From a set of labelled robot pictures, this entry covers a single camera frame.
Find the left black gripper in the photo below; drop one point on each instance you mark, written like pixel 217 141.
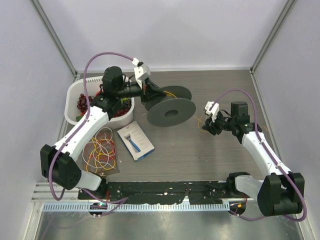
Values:
pixel 149 91

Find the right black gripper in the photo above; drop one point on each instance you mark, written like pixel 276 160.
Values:
pixel 212 127

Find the grey perforated cable spool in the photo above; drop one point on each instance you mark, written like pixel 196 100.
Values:
pixel 172 109

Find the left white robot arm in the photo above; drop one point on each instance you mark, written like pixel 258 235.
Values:
pixel 58 162

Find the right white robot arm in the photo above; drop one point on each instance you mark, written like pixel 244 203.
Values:
pixel 282 191

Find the razor in white box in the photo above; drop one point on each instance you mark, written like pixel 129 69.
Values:
pixel 136 141

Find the white plastic basket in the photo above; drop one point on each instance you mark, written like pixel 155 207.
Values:
pixel 93 85

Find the green leaf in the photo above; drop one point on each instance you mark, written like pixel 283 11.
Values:
pixel 79 117

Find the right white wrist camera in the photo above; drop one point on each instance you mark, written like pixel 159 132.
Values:
pixel 211 110

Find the clear tray of cables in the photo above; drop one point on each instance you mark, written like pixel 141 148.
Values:
pixel 99 154

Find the black mounting base plate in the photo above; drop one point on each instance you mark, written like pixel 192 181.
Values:
pixel 169 192

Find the white slotted cable duct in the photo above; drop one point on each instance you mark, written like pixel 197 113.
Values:
pixel 88 206

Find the aluminium rail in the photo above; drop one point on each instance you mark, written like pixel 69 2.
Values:
pixel 42 193

